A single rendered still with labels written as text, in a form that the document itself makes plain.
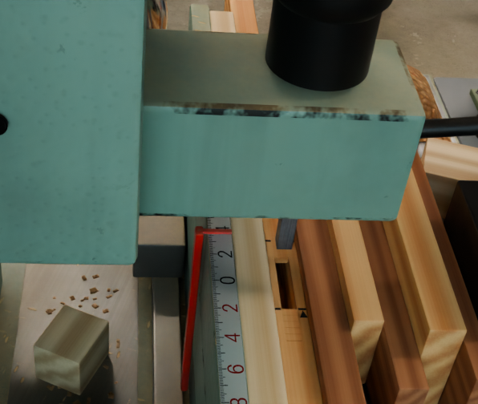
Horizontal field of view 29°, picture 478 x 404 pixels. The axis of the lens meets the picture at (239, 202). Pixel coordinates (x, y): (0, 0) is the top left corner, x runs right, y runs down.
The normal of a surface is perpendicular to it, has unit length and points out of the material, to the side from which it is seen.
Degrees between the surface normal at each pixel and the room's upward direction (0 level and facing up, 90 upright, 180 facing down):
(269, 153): 90
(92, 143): 90
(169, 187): 90
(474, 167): 0
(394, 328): 0
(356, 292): 0
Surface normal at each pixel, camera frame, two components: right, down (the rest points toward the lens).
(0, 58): 0.07, 0.66
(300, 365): 0.10, -0.75
